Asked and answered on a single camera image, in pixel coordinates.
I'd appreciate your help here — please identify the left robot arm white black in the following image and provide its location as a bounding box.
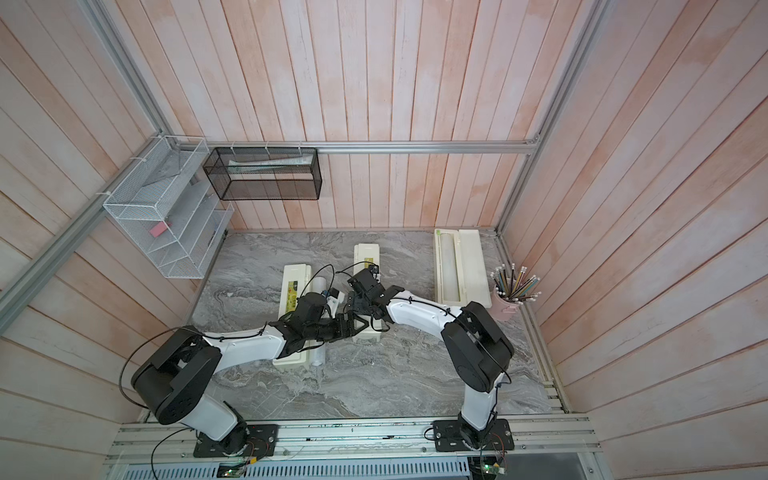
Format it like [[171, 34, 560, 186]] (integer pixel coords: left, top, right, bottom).
[[130, 292, 369, 451]]

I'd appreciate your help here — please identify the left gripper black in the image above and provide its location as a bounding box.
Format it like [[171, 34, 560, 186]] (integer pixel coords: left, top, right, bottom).
[[305, 312, 370, 343]]

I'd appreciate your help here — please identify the white wire mesh shelf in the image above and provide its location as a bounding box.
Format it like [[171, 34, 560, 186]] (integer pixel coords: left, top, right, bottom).
[[104, 135, 234, 280]]

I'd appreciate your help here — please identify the pink eraser block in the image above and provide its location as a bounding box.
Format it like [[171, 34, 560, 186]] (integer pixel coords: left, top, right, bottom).
[[149, 221, 169, 238]]

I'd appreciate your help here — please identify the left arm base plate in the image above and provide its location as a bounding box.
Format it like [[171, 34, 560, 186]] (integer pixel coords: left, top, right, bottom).
[[193, 424, 279, 459]]

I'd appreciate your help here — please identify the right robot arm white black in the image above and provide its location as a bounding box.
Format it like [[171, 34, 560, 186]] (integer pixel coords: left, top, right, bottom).
[[348, 279, 514, 432]]

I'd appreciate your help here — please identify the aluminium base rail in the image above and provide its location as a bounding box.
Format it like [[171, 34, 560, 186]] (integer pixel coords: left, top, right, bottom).
[[104, 414, 602, 465]]

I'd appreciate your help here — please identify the cream dispenser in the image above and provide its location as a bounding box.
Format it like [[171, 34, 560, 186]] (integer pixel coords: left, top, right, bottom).
[[352, 243, 381, 342], [433, 229, 492, 308], [273, 264, 312, 370]]

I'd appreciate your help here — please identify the black wire mesh basket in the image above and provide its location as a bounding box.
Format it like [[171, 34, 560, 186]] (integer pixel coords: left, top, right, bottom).
[[203, 146, 323, 201]]

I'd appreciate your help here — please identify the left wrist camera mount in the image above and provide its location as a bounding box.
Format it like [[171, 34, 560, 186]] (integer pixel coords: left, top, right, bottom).
[[326, 288, 346, 317]]

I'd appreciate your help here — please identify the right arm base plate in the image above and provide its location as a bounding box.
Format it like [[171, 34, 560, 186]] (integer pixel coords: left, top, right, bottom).
[[431, 418, 515, 453]]

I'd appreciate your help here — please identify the pencil holder with pencils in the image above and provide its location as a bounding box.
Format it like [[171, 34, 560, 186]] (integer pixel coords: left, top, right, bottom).
[[489, 263, 541, 320]]

